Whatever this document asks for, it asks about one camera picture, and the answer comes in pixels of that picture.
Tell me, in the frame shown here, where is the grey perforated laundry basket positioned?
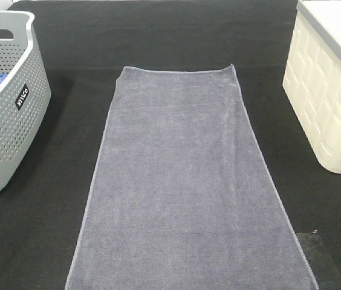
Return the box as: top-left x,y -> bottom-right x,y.
0,11 -> 51,191

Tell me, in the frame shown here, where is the grey towel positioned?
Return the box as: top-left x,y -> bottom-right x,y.
65,66 -> 318,289

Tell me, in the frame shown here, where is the clear tape strip right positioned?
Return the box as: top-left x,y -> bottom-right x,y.
296,230 -> 341,290

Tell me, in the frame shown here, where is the cream storage box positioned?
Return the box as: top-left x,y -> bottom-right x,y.
282,13 -> 341,174

